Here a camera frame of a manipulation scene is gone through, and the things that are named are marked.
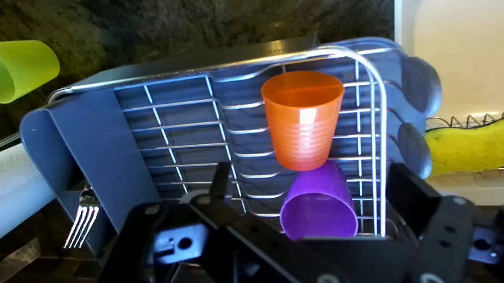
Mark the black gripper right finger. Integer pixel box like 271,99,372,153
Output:
386,162,479,283

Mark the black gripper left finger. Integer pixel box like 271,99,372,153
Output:
98,161,249,283

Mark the silver metal fork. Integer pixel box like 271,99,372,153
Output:
64,203,101,252

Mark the yellow sponge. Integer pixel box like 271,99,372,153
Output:
424,112,504,178

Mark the blue plastic cutlery holder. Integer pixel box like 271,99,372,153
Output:
19,90,163,258

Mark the white cylindrical tube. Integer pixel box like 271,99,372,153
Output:
0,143,59,239

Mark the purple plastic cup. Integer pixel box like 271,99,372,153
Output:
279,161,360,242

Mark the blue plastic dish rack tray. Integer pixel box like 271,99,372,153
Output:
19,36,445,258

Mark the orange ribbed plastic cup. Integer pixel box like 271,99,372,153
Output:
260,69,347,173

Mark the lime green plastic cup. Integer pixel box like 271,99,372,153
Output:
0,40,62,106

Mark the silver wire dish rack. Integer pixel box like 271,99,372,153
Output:
46,44,391,239

